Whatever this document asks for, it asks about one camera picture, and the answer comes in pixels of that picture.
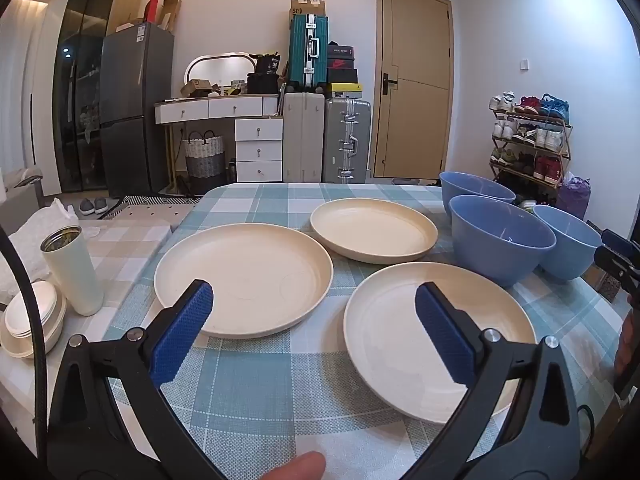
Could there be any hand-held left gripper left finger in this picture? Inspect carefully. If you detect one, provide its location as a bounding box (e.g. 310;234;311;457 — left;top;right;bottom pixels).
47;279;215;480

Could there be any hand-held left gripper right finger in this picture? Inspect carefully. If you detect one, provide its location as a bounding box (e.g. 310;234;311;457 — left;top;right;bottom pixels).
415;281;581;480

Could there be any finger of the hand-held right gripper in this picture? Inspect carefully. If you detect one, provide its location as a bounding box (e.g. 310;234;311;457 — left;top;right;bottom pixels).
594;246;640;291
601;229;640;261

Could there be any blue bowl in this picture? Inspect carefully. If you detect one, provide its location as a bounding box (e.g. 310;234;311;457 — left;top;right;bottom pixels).
448;195;557;289
531;204;604;281
439;171;516;217

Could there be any cream plate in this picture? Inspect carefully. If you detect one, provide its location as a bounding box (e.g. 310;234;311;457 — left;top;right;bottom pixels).
153;222;334;338
310;197;439;264
343;261;537;424

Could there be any person's right hand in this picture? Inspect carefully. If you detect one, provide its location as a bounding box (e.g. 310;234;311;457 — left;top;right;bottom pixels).
617;292;638;377

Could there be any purple bag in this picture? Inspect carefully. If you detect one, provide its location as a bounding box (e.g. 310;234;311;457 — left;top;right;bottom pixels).
556;172;591;221

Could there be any beige checked cloth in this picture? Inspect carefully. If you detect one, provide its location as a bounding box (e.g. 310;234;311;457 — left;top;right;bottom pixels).
0;217;174;411

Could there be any teal checked tablecloth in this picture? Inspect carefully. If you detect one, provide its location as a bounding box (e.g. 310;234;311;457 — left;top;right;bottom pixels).
102;182;632;480

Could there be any white perforated board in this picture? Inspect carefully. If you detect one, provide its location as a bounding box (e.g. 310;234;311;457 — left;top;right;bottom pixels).
106;203;202;234

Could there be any pale green tumbler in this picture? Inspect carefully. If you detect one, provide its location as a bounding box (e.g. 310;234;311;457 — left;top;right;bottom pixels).
40;226;105;317

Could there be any black and white rug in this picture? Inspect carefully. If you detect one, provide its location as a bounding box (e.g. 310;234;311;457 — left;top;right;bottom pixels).
97;194;202;220

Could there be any shoe rack with shoes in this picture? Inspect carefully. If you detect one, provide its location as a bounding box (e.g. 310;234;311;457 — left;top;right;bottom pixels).
489;91;571;186

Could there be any stack of white dishes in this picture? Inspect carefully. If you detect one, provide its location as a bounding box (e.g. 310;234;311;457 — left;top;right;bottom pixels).
0;280;68;360

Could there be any white crumpled plastic bag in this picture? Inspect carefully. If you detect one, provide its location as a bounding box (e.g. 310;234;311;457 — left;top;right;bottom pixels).
7;197;82;291

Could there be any woven laundry basket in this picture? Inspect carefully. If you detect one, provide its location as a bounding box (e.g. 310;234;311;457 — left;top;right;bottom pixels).
181;130;227;180

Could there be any white vanity desk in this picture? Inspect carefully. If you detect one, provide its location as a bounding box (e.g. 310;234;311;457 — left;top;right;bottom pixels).
154;94;284;184

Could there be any grey padded furniture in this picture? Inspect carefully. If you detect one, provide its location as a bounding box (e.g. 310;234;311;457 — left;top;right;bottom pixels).
0;166;45;233

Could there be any silver suitcase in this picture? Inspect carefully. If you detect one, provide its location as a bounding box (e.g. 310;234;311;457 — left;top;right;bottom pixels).
324;97;372;185

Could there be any grey refrigerator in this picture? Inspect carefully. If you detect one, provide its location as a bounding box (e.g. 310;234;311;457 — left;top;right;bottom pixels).
100;22;175;199

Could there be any cream suitcase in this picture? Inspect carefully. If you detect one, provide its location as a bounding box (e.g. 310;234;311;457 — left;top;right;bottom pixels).
282;91;326;184

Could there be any tan wooden door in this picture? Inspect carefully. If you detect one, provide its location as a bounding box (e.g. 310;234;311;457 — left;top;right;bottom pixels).
375;0;454;180

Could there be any white wardrobe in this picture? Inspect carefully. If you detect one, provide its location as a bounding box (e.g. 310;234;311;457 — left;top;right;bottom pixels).
27;5;69;197

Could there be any oval mirror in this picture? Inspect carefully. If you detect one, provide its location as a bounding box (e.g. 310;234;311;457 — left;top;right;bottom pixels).
186;51;259;97

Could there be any dark glass cabinet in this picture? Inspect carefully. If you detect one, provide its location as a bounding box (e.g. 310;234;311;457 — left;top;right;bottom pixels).
52;0;147;194

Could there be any black bag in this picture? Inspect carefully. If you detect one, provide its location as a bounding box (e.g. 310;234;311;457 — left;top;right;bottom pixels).
247;52;280;95

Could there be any teal suitcase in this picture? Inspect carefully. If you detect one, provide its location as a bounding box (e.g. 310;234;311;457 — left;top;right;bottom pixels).
288;14;330;94

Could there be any flat cardboard box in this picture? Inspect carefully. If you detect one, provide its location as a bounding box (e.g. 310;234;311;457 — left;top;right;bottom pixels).
160;0;183;31

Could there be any black cable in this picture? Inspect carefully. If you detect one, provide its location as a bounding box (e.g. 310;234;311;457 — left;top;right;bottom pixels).
0;225;49;461

